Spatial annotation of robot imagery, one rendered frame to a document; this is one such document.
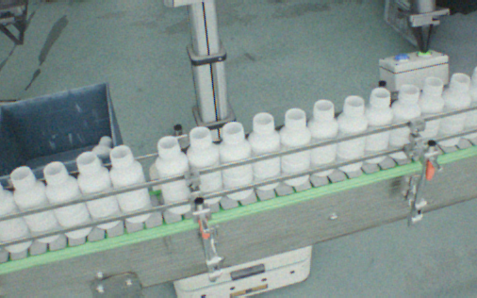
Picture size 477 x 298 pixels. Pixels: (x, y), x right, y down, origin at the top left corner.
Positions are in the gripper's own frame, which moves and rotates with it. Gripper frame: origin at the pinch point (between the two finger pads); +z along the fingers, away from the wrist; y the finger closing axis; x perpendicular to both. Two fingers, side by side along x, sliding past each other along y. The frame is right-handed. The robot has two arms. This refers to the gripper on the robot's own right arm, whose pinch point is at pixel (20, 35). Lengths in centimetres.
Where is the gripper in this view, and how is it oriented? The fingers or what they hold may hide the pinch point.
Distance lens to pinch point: 127.9
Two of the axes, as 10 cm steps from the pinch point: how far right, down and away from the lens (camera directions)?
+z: 0.5, 7.3, 6.8
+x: 9.7, -2.0, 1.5
